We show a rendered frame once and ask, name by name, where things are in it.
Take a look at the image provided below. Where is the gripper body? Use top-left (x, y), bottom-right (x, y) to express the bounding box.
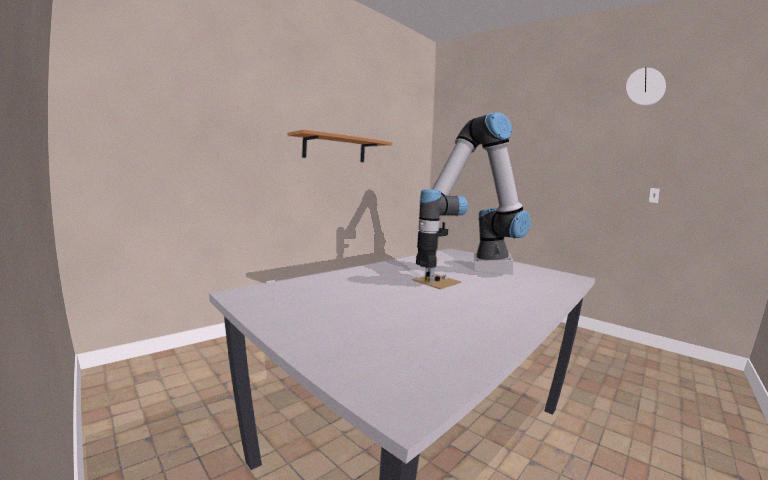
top-left (416, 219), bottom-right (448, 268)

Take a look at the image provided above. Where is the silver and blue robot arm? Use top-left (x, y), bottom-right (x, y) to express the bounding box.
top-left (419, 112), bottom-right (531, 260)

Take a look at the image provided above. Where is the brown square mat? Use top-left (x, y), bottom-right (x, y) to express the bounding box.
top-left (412, 274), bottom-right (462, 289)

